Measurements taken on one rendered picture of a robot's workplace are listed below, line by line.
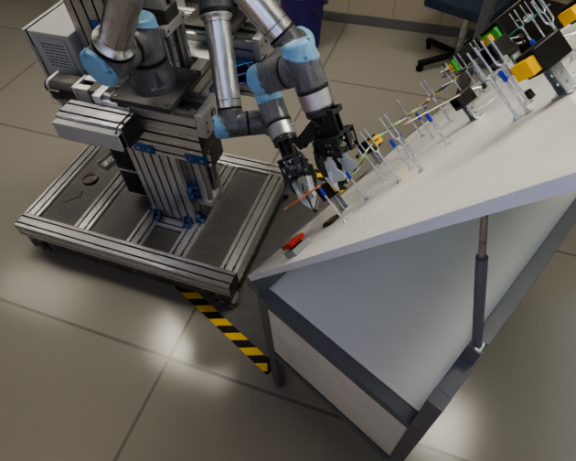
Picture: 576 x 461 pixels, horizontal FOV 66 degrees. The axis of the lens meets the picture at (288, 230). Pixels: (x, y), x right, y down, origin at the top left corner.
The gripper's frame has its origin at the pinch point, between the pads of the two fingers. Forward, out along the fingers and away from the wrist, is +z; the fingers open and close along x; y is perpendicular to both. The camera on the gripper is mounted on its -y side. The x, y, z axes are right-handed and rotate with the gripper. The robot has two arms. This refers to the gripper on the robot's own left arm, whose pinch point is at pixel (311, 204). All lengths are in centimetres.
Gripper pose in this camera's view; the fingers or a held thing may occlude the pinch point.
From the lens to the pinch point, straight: 126.5
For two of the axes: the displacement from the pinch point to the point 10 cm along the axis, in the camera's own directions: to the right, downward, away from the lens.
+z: 3.5, 9.3, -0.8
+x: 9.0, -3.6, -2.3
